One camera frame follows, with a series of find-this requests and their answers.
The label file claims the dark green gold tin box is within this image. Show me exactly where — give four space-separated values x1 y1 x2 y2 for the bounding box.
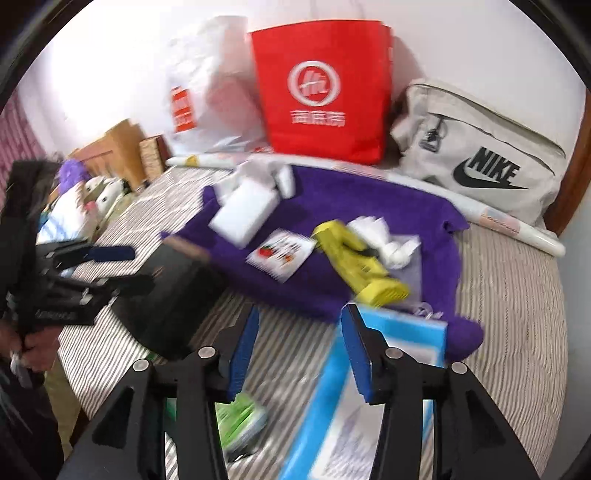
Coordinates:
111 235 228 361

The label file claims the yellow small bag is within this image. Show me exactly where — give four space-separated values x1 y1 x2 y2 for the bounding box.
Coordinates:
311 220 410 308

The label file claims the blue tissue box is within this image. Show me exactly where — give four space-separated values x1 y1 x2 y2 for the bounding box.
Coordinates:
276 303 449 480

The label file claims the green wet wipes pack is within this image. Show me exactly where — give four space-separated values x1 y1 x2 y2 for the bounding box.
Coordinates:
215 393 269 463

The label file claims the white tomato print sachet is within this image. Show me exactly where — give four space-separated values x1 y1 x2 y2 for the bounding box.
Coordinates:
245 229 317 283

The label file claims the white cotton glove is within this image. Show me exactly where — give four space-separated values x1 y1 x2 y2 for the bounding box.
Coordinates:
213 160 297 206

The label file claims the white mesh drawstring pouch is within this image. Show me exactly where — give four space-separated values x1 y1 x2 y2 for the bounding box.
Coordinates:
390 235 443 320

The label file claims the person's left hand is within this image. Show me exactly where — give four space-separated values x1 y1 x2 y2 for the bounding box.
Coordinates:
0 320 62 373

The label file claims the plush toys pile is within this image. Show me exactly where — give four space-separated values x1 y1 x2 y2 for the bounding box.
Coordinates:
36 159 135 244

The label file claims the purple towel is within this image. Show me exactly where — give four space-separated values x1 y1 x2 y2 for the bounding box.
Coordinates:
158 164 486 363

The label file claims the pink curtain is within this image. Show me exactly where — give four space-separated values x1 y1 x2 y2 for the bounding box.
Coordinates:
0 91 46 206

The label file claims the white Miniso plastic bag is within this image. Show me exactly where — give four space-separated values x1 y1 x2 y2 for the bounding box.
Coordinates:
165 16 267 154

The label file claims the rolled patterned paper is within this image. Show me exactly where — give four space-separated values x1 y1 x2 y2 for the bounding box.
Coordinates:
165 153 566 258

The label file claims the grey Nike bag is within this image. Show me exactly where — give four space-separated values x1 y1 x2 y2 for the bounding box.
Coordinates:
391 79 568 227

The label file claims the red Haidilao paper bag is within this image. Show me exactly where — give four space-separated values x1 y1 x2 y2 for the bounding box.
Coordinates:
250 19 394 165

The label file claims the brown wooden door frame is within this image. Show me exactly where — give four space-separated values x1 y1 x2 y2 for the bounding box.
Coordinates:
544 90 591 236

